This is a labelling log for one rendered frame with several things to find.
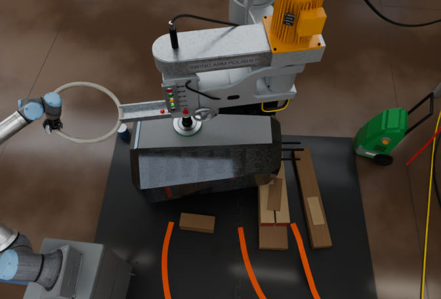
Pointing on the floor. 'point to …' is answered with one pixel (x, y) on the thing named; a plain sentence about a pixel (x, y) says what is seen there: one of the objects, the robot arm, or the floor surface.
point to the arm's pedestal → (91, 271)
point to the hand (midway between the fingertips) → (51, 128)
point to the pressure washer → (386, 132)
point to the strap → (244, 261)
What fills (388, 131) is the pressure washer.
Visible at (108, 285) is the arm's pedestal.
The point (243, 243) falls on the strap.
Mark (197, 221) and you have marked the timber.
